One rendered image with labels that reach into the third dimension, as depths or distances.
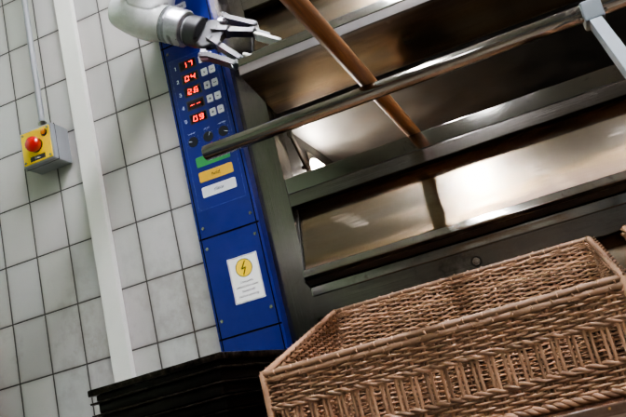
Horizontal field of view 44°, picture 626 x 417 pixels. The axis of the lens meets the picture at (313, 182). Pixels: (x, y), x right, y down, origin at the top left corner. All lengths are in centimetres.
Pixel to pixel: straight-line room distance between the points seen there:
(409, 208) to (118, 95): 83
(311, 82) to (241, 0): 32
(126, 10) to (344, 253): 77
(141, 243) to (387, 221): 62
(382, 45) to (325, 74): 15
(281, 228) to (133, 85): 57
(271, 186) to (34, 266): 68
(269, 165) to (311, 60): 27
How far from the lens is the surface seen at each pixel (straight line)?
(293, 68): 172
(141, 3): 189
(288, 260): 174
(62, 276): 204
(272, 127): 139
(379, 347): 114
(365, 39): 169
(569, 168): 164
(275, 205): 177
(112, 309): 193
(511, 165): 167
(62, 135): 209
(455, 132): 169
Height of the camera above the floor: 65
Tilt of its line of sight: 17 degrees up
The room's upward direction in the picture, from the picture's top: 14 degrees counter-clockwise
